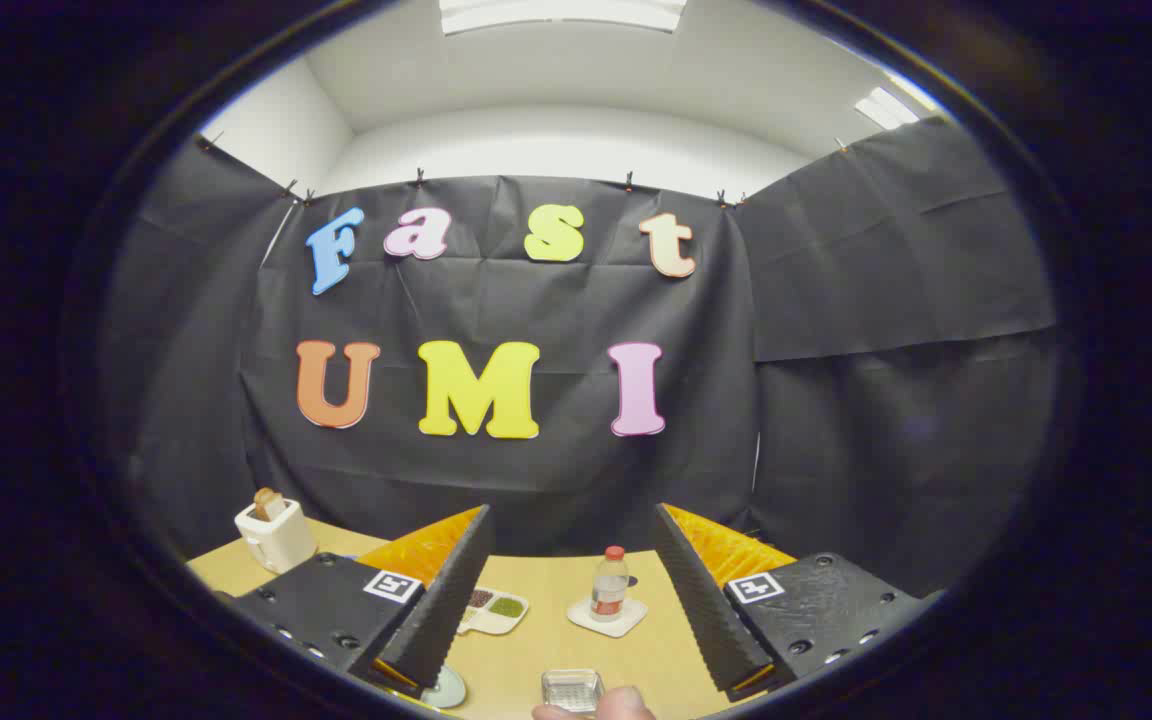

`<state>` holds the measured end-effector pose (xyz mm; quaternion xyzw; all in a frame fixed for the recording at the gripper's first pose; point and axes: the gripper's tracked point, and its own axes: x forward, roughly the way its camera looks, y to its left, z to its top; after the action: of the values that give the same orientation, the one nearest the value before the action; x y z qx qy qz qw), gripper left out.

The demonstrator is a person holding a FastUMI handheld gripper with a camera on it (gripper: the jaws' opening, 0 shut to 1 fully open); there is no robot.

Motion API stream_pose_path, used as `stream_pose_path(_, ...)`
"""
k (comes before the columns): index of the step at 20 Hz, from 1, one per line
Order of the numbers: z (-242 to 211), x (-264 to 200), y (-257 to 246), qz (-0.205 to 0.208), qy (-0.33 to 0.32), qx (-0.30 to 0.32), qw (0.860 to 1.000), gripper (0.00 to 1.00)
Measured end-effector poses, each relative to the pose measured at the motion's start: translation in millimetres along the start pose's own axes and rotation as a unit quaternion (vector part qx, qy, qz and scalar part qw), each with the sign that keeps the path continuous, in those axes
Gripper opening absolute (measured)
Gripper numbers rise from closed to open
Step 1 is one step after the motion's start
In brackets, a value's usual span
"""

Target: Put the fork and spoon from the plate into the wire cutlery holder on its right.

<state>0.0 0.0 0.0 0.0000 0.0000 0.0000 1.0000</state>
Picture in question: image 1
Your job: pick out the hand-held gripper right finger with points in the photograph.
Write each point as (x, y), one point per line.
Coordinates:
(701, 600)

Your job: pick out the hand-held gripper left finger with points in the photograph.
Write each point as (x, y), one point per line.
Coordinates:
(446, 600)

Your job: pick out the brown beans pile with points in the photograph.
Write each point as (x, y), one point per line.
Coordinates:
(481, 598)

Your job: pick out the white compartment tray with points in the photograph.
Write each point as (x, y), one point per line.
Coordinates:
(496, 620)

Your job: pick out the green beans pile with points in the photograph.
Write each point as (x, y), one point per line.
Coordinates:
(507, 606)

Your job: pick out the white square coaster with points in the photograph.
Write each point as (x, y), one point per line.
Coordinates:
(626, 622)

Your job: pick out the light green plate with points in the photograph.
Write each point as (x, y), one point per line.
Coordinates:
(450, 690)

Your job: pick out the clear water bottle red cap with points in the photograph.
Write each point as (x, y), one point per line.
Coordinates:
(609, 590)

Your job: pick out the perforated metal basket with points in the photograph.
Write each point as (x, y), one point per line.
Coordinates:
(572, 688)

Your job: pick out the white toaster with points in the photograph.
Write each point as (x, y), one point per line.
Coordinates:
(281, 540)

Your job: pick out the brown bread slice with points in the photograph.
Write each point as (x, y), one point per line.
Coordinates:
(269, 502)

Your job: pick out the small ceiling light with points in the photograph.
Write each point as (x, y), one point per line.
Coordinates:
(886, 107)

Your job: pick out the long ceiling light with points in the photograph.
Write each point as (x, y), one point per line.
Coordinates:
(561, 14)

